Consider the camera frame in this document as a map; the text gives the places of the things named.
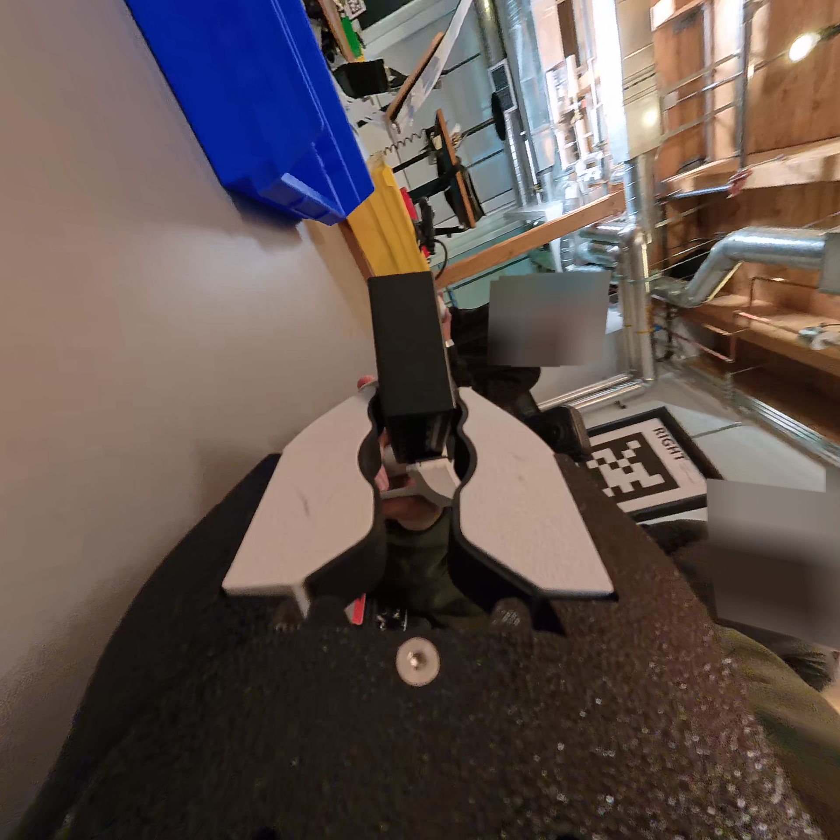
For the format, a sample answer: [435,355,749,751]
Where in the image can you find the corrugated silver duct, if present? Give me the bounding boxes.
[472,0,549,206]

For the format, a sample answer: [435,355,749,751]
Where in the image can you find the person's olive jacket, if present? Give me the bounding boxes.
[451,305,840,840]

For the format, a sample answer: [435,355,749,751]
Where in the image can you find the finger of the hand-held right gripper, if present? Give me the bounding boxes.
[410,459,462,508]
[379,446,421,494]

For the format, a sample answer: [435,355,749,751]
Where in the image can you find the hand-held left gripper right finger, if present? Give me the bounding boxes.
[448,387,618,601]

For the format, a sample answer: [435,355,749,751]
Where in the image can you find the silver angled air duct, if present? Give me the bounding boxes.
[646,226,829,309]

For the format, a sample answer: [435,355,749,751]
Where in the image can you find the black port box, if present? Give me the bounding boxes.
[366,271,459,462]

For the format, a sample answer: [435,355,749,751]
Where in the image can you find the black monitor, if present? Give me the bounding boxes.
[333,58,389,99]

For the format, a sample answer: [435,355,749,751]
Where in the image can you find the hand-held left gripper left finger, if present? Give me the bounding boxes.
[222,384,389,618]

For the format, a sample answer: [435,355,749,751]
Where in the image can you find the blue plastic bin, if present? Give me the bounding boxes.
[125,0,376,223]

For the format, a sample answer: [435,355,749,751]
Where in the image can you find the yellow plastic bin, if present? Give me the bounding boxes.
[344,164,434,277]

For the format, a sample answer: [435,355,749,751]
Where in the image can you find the wooden beam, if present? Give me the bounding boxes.
[433,190,627,290]

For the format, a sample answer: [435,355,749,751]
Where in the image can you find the wooden table with black stand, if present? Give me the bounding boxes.
[423,108,487,231]

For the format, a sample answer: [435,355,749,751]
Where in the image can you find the silver upright air duct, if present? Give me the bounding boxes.
[577,157,660,382]

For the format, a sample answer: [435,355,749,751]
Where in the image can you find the person's right hand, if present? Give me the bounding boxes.
[381,492,448,531]

